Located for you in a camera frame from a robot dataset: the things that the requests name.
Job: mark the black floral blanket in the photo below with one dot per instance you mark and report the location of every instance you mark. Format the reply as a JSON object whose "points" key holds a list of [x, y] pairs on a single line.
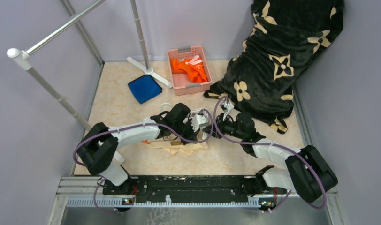
{"points": [[288, 36]]}

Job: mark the metal drying rack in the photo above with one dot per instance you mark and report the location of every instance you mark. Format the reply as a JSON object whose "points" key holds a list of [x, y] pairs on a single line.
{"points": [[37, 129]]}

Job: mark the pink plastic basket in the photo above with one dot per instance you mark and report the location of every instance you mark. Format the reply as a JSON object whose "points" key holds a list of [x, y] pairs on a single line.
{"points": [[181, 84]]}

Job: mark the blue folded cloth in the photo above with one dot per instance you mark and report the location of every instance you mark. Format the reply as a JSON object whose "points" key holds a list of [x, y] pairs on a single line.
{"points": [[144, 88]]}

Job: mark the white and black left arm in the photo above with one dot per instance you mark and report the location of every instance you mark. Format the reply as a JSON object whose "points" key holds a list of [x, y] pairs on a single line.
{"points": [[98, 151]]}

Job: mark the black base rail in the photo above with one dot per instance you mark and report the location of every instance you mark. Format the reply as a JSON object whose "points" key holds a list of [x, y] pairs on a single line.
{"points": [[191, 189]]}

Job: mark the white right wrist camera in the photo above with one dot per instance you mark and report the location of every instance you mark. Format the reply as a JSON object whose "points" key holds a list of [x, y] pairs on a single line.
{"points": [[227, 107]]}

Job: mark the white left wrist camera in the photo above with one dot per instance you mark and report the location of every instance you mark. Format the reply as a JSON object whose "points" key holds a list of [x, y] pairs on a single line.
{"points": [[199, 122]]}

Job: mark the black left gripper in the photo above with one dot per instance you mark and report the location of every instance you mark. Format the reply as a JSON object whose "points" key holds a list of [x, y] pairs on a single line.
{"points": [[192, 136]]}

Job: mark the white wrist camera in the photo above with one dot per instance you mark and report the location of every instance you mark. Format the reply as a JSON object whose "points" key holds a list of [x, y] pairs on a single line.
{"points": [[227, 107], [199, 122]]}

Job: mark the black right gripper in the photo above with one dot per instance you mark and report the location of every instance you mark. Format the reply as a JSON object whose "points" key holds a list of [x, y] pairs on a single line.
{"points": [[219, 123]]}

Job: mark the white plastic clip hanger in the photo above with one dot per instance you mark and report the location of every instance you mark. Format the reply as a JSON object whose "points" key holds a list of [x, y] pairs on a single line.
{"points": [[193, 110]]}

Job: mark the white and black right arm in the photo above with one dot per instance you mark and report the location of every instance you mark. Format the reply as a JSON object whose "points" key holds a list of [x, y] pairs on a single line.
{"points": [[302, 170]]}

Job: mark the cream boxer underwear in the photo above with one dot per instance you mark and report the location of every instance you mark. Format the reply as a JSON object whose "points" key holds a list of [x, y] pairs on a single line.
{"points": [[175, 146]]}

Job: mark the orange garment in basket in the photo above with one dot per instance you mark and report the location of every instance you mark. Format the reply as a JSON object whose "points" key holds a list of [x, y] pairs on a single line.
{"points": [[194, 70]]}

